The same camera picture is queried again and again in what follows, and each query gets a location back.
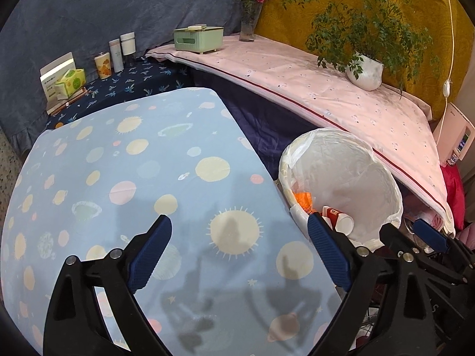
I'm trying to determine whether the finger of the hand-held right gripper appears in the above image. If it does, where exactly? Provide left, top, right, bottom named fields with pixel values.
left=379, top=222, right=475, bottom=287
left=413, top=218, right=475, bottom=268

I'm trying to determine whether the brown notebook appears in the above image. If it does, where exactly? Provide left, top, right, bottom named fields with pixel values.
left=46, top=88, right=93, bottom=115

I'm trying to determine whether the orange printed can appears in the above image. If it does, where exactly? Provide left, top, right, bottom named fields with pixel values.
left=94, top=52, right=112, bottom=80

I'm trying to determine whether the white lidded jar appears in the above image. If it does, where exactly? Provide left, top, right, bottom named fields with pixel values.
left=119, top=32, right=137, bottom=58

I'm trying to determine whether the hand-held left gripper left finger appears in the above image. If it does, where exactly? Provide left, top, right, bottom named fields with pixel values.
left=43, top=214, right=173, bottom=356

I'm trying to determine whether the white power cable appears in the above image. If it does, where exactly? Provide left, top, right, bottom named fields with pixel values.
left=439, top=0, right=458, bottom=136

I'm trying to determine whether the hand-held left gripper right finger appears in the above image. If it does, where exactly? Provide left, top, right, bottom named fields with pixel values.
left=307, top=212, right=442, bottom=356

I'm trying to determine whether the dark navy cloth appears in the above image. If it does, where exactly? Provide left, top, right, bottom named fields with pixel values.
left=191, top=69, right=328, bottom=183

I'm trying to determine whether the glass vase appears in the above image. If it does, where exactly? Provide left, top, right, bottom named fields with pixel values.
left=239, top=5, right=261, bottom=43

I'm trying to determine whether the white cardboard box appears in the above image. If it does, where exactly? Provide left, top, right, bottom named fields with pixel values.
left=40, top=53, right=75, bottom=99

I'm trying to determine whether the green leafy plant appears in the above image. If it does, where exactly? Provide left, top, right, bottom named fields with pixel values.
left=282, top=0, right=443, bottom=95

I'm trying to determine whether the white-lined trash bin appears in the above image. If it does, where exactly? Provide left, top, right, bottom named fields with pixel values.
left=278, top=127, right=405, bottom=249

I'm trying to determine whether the white paper cup red print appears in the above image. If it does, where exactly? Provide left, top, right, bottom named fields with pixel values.
left=322, top=206, right=341, bottom=227

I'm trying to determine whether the red cloth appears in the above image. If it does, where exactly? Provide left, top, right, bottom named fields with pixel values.
left=441, top=165, right=465, bottom=231

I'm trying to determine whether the green tissue pack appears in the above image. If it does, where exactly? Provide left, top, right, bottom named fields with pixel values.
left=54, top=69, right=86, bottom=100

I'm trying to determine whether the light blue planet-print tablecloth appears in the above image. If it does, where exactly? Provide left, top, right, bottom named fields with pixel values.
left=0, top=87, right=344, bottom=356

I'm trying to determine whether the green tissue box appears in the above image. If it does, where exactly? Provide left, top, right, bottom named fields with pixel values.
left=174, top=25, right=225, bottom=53

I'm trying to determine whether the navy leaf-print cloth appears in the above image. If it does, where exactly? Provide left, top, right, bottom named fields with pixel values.
left=46, top=57, right=196, bottom=129

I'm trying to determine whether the tall white bottle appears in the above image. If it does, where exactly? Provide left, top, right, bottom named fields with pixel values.
left=109, top=39, right=125, bottom=73

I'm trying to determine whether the white plant pot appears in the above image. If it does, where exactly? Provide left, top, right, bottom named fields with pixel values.
left=346, top=53, right=385, bottom=92

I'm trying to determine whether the grey-blue backdrop cloth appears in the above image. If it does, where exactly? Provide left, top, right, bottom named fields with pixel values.
left=0, top=0, right=268, bottom=156

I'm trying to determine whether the white trash bin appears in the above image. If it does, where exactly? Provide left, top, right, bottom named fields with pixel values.
left=279, top=128, right=403, bottom=247

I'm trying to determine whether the pink cloth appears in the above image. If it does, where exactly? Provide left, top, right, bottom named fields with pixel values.
left=145, top=33, right=455, bottom=238

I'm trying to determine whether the pink electric appliance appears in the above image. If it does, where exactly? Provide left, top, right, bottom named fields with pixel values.
left=432, top=103, right=475, bottom=168

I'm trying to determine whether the yellow patterned cloth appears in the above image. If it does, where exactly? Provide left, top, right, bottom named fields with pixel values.
left=254, top=0, right=475, bottom=122

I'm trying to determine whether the orange plastic bag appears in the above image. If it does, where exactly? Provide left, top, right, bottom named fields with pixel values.
left=293, top=191, right=314, bottom=214

